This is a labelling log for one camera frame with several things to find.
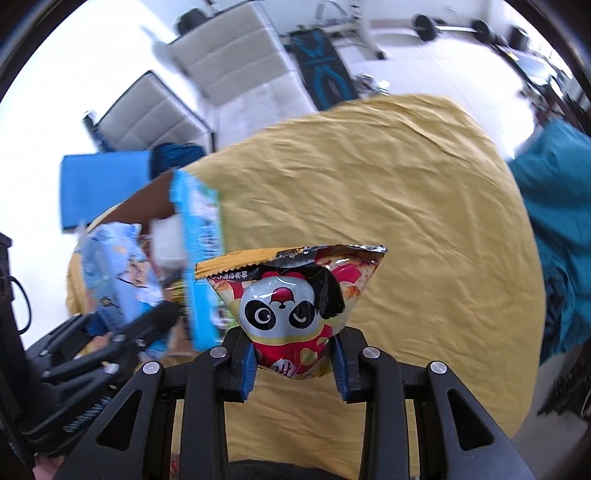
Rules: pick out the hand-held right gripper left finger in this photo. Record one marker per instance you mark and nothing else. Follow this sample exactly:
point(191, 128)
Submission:
point(248, 369)

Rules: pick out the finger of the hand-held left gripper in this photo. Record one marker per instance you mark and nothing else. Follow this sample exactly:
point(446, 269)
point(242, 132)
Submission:
point(64, 334)
point(152, 321)

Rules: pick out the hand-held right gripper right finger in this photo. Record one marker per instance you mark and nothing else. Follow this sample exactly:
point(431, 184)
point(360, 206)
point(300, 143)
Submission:
point(340, 369)

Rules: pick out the light blue snack packet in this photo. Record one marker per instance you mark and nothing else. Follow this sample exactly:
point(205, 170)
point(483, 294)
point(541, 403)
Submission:
point(115, 277)

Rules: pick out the yellow-edged panda snack packet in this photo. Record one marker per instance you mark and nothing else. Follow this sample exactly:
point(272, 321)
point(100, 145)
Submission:
point(295, 309)

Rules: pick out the cardboard box blue sides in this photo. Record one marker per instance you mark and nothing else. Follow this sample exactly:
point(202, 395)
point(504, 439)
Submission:
point(198, 258)

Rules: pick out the white soft packet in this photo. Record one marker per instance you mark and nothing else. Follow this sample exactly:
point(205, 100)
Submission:
point(167, 242)

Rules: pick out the person's left forearm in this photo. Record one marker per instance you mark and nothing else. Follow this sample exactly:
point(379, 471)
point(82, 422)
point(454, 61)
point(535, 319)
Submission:
point(46, 470)

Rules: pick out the person's dark clothing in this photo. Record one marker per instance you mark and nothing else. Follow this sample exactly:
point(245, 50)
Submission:
point(291, 470)

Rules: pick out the blue folded mat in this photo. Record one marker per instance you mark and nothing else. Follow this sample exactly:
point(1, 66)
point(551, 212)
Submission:
point(101, 189)

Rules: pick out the dark blue knitted cloth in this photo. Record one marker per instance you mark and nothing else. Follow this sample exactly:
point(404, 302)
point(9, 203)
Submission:
point(178, 159)

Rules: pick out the yellow tablecloth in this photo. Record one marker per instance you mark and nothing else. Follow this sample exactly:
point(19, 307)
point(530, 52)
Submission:
point(369, 184)

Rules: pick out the small cream padded chair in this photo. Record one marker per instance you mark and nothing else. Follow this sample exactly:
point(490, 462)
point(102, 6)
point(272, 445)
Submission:
point(147, 110)

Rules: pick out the teal cloth covered chair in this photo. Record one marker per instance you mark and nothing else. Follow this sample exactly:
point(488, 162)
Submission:
point(563, 221)

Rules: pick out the large cream padded chair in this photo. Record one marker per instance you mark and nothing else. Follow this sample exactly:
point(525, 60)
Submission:
point(240, 50)

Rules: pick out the black and blue weight bench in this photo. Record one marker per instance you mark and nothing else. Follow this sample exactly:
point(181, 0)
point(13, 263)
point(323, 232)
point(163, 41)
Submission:
point(321, 69)

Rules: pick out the floor barbell with black plates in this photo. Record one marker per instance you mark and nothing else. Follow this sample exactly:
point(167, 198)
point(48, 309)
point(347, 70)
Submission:
point(425, 26)

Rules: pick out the black treadmill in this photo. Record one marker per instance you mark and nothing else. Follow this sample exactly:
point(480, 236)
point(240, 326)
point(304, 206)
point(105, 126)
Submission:
point(535, 64)

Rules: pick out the black air purifier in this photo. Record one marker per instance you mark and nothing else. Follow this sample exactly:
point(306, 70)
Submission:
point(519, 37)

